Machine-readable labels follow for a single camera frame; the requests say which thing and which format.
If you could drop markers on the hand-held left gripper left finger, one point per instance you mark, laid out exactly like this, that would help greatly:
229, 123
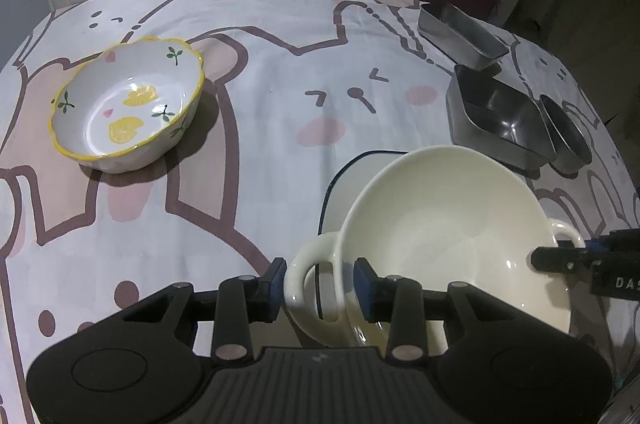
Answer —
274, 294

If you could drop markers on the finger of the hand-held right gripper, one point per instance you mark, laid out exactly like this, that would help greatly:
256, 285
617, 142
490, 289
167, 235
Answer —
555, 260
625, 241

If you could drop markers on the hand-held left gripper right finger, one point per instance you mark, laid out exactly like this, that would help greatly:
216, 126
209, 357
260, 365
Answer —
365, 294

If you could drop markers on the oval steel bowl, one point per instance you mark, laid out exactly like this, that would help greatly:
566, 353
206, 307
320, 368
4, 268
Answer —
565, 139

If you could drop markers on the large rectangular steel container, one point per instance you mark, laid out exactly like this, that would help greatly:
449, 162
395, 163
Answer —
500, 114

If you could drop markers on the lemon print ceramic bowl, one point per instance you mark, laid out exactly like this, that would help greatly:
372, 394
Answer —
125, 114

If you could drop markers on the small rectangular steel container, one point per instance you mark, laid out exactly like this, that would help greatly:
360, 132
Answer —
465, 39

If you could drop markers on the cartoon bear printed tablecloth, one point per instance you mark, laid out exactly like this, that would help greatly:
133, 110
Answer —
300, 79

